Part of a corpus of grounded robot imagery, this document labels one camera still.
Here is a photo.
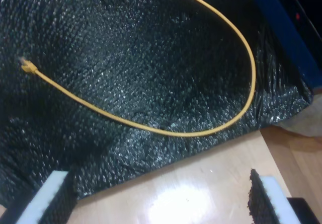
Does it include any black bubble wrap mat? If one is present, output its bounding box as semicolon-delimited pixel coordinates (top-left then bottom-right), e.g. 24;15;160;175
0;0;314;209

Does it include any yellow network cable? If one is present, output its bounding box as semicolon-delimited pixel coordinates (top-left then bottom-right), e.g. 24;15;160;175
20;0;257;137

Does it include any blue rack base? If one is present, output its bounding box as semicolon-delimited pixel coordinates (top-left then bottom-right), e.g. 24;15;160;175
249;0;322;90

